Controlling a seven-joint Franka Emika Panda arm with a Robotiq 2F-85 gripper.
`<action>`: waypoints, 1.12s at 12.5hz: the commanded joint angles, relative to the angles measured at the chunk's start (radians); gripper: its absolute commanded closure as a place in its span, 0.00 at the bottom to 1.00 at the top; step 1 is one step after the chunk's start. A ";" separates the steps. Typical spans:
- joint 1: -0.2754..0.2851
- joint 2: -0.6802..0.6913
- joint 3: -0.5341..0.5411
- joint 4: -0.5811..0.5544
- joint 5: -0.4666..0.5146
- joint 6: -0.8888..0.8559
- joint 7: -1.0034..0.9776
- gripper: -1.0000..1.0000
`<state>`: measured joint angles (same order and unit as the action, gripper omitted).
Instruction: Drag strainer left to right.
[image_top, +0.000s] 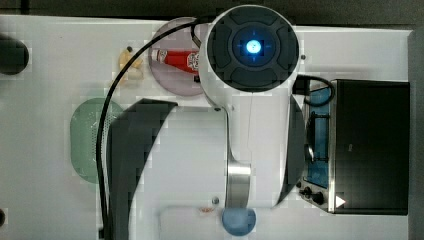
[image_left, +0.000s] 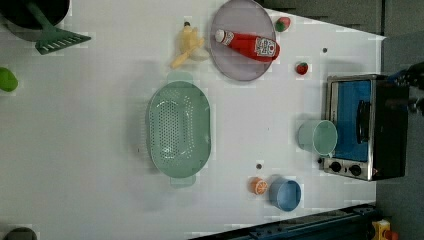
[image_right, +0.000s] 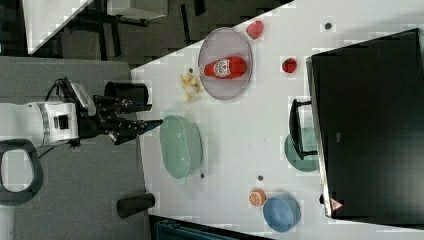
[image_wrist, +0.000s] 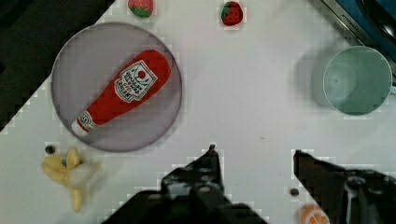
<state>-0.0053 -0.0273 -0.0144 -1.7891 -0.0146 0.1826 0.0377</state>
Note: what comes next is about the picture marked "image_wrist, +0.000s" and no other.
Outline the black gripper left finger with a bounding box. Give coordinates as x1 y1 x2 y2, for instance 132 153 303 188
103 144 268 224

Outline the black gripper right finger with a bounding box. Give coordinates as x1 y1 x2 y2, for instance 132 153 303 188
293 150 396 224

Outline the plush peeled banana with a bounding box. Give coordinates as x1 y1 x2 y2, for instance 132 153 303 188
41 146 101 213

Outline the dark red plush strawberry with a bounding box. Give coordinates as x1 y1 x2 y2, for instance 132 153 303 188
220 1 244 26

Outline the grey round plate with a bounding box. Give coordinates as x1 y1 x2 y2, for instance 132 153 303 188
51 22 182 152

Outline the pale pink plush strawberry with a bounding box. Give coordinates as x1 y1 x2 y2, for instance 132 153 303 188
128 0 154 18

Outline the green cup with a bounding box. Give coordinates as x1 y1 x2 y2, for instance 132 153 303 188
311 46 395 116

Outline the black toaster oven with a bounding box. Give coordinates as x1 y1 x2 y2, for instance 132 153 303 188
310 0 396 73

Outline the plush orange slice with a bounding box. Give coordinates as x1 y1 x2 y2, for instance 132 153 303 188
299 204 330 224

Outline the red plush ketchup bottle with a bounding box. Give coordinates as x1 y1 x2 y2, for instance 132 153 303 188
72 49 172 136

